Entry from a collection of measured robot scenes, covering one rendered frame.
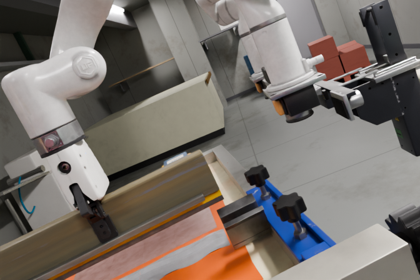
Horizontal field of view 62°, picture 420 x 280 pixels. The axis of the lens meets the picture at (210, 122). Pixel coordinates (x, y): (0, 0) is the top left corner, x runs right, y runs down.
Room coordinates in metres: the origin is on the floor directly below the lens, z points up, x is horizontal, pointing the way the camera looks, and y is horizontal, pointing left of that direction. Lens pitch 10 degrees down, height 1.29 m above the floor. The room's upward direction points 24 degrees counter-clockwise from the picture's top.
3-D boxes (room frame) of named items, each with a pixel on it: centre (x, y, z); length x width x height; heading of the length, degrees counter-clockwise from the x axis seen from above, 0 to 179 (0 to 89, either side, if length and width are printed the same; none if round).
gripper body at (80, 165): (0.57, 0.23, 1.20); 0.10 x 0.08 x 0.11; 5
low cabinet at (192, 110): (6.68, 0.89, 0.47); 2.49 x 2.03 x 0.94; 84
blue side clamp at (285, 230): (0.53, -0.05, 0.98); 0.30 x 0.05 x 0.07; 5
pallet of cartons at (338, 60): (5.85, -2.44, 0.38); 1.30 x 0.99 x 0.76; 171
